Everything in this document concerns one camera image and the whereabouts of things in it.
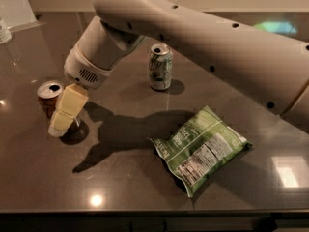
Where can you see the green white soda can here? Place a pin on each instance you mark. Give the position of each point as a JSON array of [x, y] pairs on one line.
[[160, 66]]

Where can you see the white bottle at left edge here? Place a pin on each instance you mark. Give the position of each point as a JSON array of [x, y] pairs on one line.
[[5, 34]]

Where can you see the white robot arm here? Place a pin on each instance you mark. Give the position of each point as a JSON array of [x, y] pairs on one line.
[[270, 69]]

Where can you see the orange soda can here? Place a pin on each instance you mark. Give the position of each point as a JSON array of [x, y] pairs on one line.
[[47, 94]]

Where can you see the white board leaning on wall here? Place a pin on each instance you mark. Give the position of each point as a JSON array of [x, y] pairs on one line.
[[18, 15]]

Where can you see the green chip bag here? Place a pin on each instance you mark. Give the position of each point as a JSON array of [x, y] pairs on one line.
[[199, 147]]

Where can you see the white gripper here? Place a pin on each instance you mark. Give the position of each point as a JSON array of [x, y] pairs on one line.
[[82, 71]]

